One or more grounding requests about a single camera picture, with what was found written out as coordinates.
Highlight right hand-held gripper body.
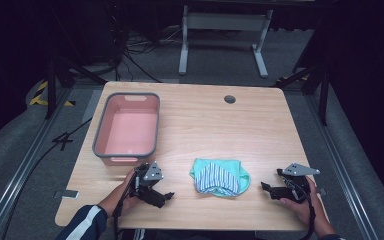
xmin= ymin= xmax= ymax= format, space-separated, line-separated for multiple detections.
xmin=276 ymin=162 xmax=321 ymax=205

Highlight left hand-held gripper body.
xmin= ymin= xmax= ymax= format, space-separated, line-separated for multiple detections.
xmin=131 ymin=161 xmax=165 ymax=202

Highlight teal striped underpants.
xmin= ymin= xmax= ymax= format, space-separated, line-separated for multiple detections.
xmin=189 ymin=157 xmax=252 ymax=198

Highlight pink basin with grey rim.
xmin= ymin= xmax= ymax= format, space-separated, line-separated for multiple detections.
xmin=92 ymin=91 xmax=161 ymax=167

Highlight person's right hand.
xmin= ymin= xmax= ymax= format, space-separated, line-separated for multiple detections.
xmin=278 ymin=175 xmax=330 ymax=232

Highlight person's left hand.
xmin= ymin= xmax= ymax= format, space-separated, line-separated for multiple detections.
xmin=97 ymin=169 xmax=142 ymax=218

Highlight black tripod stand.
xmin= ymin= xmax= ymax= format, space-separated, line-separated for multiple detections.
xmin=44 ymin=55 xmax=108 ymax=121
xmin=272 ymin=62 xmax=332 ymax=127

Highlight yellow and black floor tape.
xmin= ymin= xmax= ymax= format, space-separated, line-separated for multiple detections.
xmin=28 ymin=80 xmax=77 ymax=108

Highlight left hand-held gripper cable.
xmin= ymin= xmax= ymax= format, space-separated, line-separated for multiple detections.
xmin=112 ymin=173 xmax=140 ymax=240

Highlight hand-held gripper cable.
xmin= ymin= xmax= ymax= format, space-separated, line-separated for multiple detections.
xmin=298 ymin=186 xmax=317 ymax=240
xmin=112 ymin=173 xmax=140 ymax=240

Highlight right hand-held gripper cable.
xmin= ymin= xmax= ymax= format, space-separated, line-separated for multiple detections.
xmin=298 ymin=186 xmax=317 ymax=240

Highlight aluminium floor rail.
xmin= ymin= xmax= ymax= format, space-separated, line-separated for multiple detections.
xmin=303 ymin=93 xmax=380 ymax=240
xmin=0 ymin=87 xmax=75 ymax=240

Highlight long black floor cable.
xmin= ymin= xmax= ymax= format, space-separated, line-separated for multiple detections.
xmin=0 ymin=117 xmax=94 ymax=240

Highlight bundle of black floor cables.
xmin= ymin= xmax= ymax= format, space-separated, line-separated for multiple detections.
xmin=105 ymin=0 xmax=188 ymax=84

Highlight grey metal table frame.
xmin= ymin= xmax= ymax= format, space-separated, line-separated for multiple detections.
xmin=178 ymin=4 xmax=275 ymax=80

